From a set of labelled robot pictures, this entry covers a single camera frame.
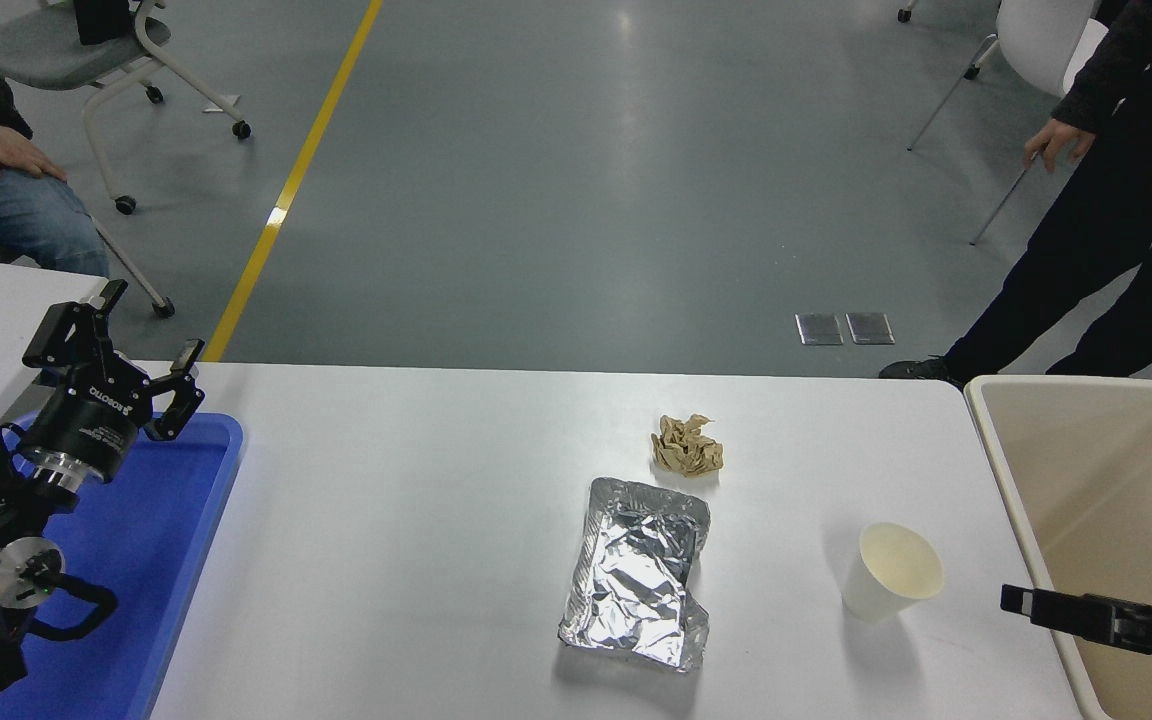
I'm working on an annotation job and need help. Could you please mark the seated person's left hand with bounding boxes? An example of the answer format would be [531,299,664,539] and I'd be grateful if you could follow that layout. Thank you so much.
[0,125,67,183]

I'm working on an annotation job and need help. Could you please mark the blue plastic tray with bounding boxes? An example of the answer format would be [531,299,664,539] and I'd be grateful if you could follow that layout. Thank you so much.
[0,410,245,720]

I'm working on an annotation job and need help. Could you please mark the large pale plastic bin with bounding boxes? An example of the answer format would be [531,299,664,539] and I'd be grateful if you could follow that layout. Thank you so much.
[965,375,1152,720]

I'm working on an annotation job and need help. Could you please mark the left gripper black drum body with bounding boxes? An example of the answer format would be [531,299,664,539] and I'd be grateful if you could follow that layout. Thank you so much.
[19,358,155,483]

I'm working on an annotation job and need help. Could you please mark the tan paper ball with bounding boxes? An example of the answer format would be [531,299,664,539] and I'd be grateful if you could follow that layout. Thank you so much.
[651,414,725,478]

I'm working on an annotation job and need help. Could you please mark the silver foil tray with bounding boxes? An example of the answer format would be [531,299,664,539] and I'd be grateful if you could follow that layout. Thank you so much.
[557,477,713,673]

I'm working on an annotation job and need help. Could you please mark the white paper cup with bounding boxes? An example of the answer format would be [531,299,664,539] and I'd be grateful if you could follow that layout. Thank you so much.
[842,521,946,623]

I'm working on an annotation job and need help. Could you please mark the white shell chair metal legs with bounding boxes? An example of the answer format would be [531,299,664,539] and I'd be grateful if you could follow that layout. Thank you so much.
[906,0,1112,246]

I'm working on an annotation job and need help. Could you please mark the seated person's wheeled chair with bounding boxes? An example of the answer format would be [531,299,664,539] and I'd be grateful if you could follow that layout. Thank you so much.
[89,215,178,321]

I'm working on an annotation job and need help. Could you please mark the standing person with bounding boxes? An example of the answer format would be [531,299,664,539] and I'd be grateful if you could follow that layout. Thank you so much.
[879,0,1152,389]

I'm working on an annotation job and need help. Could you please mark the standing person's right hand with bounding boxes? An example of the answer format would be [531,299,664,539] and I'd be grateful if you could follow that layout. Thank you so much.
[1024,120,1097,173]

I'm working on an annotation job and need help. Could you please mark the black item on chair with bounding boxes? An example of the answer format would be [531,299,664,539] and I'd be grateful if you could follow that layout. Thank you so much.
[73,0,134,46]

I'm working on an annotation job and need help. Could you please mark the white caster chair base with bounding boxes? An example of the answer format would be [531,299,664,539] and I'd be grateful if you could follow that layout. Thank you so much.
[897,0,1003,83]

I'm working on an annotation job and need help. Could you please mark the grey wheeled chair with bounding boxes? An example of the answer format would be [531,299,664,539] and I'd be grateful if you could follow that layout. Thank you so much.
[0,0,253,215]

